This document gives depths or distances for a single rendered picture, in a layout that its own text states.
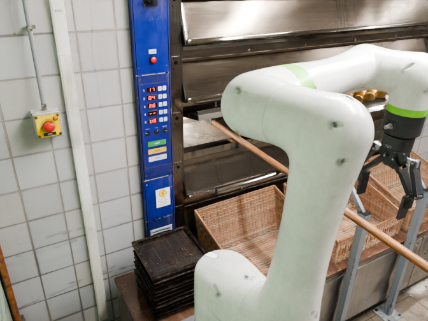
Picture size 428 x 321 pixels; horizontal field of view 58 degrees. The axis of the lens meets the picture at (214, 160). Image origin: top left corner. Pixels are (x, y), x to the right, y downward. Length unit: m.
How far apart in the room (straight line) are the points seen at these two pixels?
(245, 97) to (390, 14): 2.01
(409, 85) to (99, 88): 1.16
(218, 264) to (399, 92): 0.57
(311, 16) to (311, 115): 1.60
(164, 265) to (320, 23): 1.43
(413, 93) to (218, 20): 1.07
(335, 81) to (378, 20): 1.68
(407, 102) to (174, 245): 1.26
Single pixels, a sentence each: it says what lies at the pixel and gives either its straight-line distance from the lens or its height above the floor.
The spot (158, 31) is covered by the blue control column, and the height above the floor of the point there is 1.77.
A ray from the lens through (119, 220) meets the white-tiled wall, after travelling 1.98.
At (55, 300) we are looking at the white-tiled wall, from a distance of 2.17.
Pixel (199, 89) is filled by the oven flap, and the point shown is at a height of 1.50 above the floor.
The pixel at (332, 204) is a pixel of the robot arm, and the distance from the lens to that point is 0.64.
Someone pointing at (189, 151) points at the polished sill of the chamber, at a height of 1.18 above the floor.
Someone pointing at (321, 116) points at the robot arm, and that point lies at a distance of 0.60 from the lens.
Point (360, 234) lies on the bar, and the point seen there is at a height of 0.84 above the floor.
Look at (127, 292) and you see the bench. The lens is 2.06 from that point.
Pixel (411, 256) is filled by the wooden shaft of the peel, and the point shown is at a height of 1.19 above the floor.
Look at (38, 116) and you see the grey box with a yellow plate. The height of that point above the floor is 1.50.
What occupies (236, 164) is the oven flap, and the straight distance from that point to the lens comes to 2.15.
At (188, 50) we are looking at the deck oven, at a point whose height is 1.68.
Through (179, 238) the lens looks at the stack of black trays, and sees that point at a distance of 1.94.
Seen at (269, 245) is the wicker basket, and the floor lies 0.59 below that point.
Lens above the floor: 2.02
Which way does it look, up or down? 27 degrees down
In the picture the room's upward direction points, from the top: 1 degrees clockwise
